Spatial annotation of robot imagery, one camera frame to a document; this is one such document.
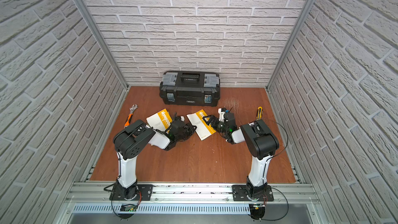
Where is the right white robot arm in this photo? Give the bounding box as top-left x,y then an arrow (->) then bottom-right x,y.
201,107 -> 280,199

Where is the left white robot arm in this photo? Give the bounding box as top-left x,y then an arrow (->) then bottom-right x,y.
113,115 -> 197,200

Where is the black plastic toolbox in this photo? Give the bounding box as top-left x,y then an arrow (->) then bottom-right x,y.
159,71 -> 221,107

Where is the yellow utility knife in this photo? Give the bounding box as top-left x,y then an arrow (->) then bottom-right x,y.
256,106 -> 263,120

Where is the orange handled adjustable wrench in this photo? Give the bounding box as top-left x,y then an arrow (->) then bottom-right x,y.
124,104 -> 138,128

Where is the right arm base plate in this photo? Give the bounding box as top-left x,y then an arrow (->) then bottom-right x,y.
232,184 -> 274,202

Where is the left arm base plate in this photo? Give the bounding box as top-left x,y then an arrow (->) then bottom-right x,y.
109,184 -> 154,201

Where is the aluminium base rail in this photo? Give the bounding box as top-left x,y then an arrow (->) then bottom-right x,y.
65,181 -> 320,215

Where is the right aluminium corner post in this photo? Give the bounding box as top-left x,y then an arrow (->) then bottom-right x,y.
265,0 -> 316,91

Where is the aluminium corner post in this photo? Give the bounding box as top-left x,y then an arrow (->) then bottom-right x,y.
265,0 -> 316,91
73,0 -> 129,90

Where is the left aluminium corner post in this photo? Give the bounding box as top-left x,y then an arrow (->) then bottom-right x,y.
73,0 -> 129,90

